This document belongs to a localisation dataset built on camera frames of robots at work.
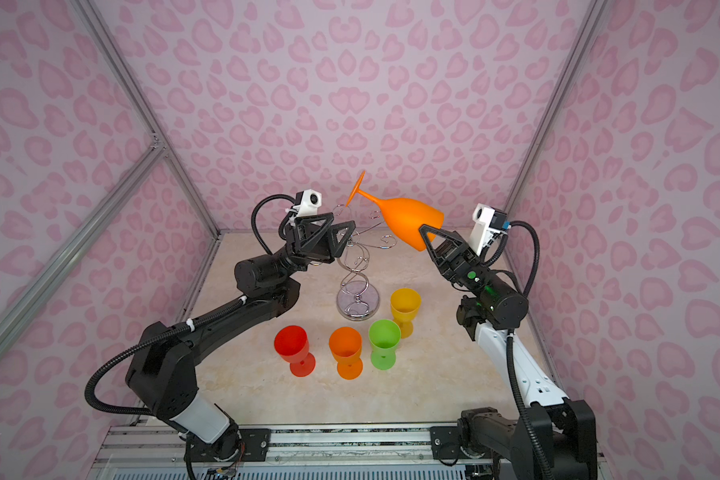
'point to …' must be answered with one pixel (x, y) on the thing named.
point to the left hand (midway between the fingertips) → (337, 230)
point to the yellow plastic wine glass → (405, 306)
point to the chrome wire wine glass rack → (358, 299)
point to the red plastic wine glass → (293, 345)
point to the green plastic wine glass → (383, 336)
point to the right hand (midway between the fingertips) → (419, 239)
